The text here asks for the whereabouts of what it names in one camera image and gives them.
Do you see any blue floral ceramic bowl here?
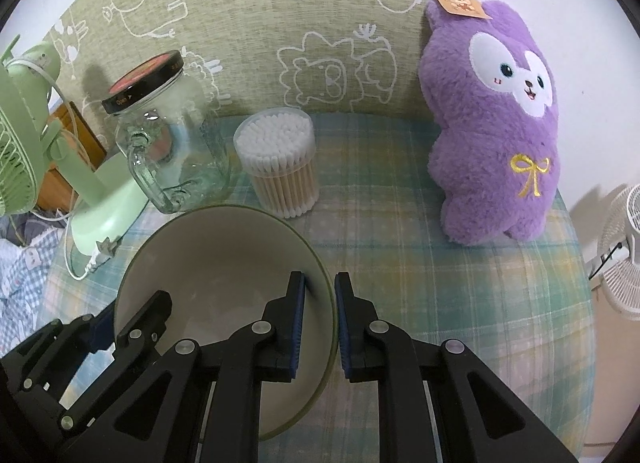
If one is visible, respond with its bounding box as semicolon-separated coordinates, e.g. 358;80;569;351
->
114;205;337;440

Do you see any blue checkered blanket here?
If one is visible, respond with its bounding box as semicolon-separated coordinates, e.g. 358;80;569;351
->
0;213;63;356

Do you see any green desk fan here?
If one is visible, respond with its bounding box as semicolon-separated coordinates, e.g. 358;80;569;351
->
1;42;148;257

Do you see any glass mason jar mug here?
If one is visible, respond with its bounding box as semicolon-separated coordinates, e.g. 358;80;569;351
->
102;49;231;214

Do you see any white floor fan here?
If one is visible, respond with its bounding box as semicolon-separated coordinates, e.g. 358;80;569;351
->
589;185;639;321

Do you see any cotton swab container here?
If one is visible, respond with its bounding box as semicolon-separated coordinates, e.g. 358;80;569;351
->
233;108;319;220

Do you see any purple plush bunny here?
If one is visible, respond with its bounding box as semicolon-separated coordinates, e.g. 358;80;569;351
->
418;0;561;245

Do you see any white fan power cable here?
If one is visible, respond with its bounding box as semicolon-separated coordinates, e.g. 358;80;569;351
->
588;241;626;280

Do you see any green cartoon wall mat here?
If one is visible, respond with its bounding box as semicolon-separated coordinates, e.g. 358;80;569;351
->
47;0;430;145

